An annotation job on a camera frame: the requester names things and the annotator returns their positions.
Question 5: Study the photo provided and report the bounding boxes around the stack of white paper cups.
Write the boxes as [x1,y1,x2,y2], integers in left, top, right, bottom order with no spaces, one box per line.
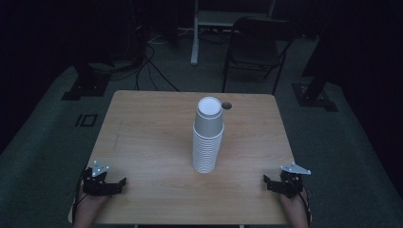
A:
[191,123,225,175]

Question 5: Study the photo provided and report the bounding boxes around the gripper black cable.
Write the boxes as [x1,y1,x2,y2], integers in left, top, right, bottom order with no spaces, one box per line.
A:
[296,180,314,226]
[71,170,89,224]

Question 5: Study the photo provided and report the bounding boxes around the person's right hand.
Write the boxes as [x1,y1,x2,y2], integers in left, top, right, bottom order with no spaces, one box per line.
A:
[278,191,309,217]

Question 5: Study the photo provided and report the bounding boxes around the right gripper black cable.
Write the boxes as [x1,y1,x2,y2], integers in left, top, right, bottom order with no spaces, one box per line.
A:
[296,180,314,226]

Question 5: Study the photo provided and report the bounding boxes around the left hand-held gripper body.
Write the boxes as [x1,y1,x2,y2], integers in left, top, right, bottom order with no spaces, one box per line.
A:
[82,160,116,197]

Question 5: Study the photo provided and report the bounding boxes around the white desk frame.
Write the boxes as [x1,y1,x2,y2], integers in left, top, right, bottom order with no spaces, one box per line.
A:
[189,0,278,67]

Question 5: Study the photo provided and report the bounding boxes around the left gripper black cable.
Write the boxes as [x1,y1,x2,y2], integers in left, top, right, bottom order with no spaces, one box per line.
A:
[71,170,89,224]

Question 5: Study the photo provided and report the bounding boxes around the black floor cables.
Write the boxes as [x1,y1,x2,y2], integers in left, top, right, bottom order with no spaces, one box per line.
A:
[134,43,181,93]

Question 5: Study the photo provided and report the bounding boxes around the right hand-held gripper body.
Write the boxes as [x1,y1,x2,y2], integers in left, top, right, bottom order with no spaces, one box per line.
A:
[278,161,312,200]

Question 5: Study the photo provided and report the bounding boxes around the person's left hand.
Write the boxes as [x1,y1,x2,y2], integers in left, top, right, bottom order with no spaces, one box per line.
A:
[75,188,110,217]

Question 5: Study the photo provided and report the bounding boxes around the black folding chair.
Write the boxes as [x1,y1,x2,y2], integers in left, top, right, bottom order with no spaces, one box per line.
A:
[221,16,297,96]

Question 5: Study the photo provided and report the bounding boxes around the black stand with flat base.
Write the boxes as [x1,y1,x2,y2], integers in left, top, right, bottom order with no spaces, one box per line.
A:
[61,60,112,102]
[291,28,339,113]

